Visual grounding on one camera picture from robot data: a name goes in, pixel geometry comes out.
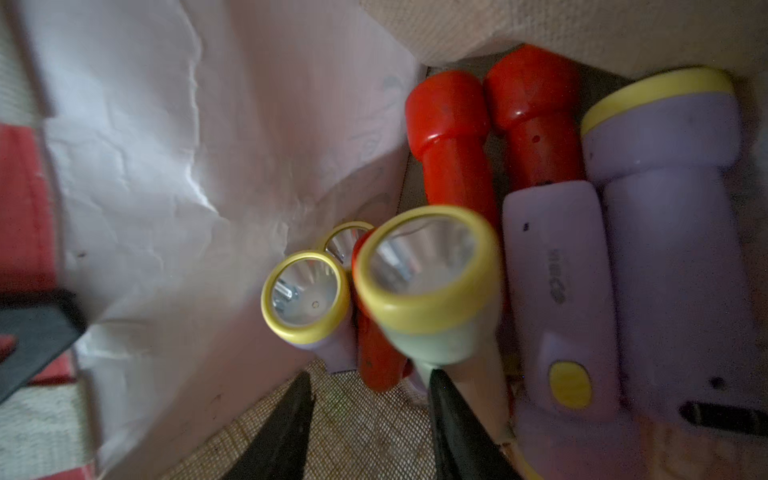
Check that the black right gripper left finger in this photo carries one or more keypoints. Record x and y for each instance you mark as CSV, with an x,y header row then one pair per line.
x,y
279,449

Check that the green flashlight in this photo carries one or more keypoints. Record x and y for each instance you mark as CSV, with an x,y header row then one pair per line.
x,y
341,241
431,278

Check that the red flashlight long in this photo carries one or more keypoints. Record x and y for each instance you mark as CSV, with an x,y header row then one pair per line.
x,y
380,366

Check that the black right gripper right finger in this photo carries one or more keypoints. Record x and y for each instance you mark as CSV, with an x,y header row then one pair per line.
x,y
462,447

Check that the purple flashlight yellow rim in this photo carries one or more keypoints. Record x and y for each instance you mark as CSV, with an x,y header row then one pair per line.
x,y
657,150

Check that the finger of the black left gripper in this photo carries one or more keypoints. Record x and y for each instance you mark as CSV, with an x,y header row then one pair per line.
x,y
44,324

